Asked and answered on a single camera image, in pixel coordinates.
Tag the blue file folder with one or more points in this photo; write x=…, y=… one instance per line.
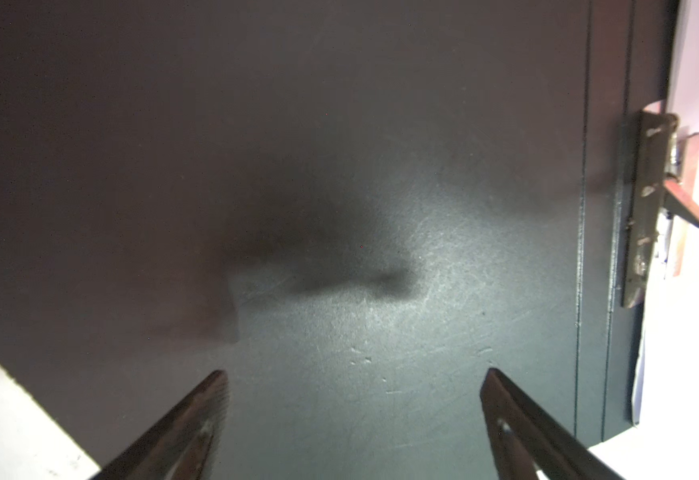
x=355, y=208

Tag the printed paper sheet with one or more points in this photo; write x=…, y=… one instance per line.
x=670, y=358

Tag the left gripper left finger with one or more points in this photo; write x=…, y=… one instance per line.
x=183, y=443

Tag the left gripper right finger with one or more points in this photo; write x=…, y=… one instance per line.
x=525, y=440

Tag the metal folder clip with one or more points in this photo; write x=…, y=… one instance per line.
x=663, y=181

